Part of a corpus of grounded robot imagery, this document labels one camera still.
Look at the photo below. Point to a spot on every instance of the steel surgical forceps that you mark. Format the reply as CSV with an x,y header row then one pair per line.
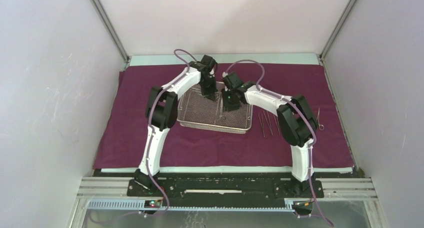
x,y
318,118

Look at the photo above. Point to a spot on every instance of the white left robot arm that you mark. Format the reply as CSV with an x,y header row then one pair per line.
x,y
162,112

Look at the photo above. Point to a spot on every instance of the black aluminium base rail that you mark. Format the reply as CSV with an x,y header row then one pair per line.
x,y
259,194

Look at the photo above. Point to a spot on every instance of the magenta surgical wrap cloth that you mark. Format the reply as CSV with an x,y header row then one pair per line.
x,y
123,142

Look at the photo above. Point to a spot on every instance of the metal mesh instrument tray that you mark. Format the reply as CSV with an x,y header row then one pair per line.
x,y
196,111

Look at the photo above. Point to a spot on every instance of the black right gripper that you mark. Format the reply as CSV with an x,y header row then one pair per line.
x,y
227,106

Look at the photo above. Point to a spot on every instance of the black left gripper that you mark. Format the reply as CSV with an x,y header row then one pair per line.
x,y
210,94

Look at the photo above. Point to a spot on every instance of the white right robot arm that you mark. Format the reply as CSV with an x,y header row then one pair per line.
x,y
297,122

